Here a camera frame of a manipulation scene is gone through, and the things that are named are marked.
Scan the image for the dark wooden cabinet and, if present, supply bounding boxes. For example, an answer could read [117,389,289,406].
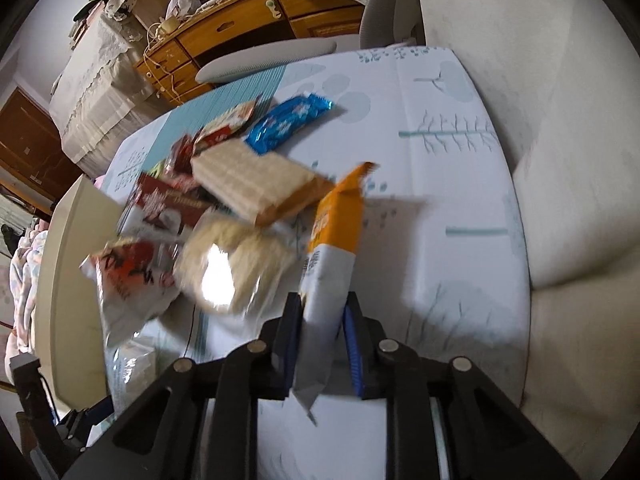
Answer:
[0,85,83,216]

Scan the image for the white red printed chip bag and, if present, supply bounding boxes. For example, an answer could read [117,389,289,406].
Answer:
[80,237,181,346]

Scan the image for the white plastic bag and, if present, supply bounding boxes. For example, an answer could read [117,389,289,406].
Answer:
[165,0,201,18]

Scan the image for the floral quilt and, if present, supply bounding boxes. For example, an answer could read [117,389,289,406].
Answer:
[4,227,51,361]

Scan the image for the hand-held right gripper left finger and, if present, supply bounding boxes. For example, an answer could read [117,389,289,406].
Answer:
[62,292,306,480]

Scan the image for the grey office chair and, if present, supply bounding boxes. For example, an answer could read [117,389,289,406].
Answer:
[194,0,426,85]

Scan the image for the dark red snack box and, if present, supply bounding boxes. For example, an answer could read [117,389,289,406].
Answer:
[117,172,221,238]

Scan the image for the wooden desk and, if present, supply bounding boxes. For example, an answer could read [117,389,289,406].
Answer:
[132,0,373,107]

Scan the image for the round rice cracker pack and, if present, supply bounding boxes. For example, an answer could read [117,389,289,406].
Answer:
[172,210,301,317]

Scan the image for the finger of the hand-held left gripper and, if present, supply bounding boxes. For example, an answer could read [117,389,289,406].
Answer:
[54,394,113,448]

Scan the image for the clear plastic snack packet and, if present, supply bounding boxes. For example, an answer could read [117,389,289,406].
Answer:
[107,337,161,416]

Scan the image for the tree print tablecloth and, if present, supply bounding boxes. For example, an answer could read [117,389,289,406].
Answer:
[100,46,532,480]

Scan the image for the white plastic basket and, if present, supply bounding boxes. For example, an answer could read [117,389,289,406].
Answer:
[32,175,126,411]

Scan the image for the blue snowflake snack packet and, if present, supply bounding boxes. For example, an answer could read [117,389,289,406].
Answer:
[244,94,337,155]

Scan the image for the black white patterned vase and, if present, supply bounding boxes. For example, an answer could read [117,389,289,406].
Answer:
[102,0,136,23]

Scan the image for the white lace cloth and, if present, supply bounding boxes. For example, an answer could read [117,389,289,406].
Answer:
[49,7,156,178]

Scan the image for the beige wafer pack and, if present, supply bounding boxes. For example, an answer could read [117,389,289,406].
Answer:
[190,139,336,227]

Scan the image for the red candy packet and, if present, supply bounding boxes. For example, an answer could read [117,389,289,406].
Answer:
[171,135,201,177]

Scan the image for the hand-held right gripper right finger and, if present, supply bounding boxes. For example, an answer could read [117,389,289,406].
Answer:
[342,290,581,480]

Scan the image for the orange white oat bar packet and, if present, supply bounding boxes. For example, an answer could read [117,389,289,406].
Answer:
[292,161,376,426]

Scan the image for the red trimmed snack packet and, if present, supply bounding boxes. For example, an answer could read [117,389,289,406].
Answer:
[192,100,258,153]

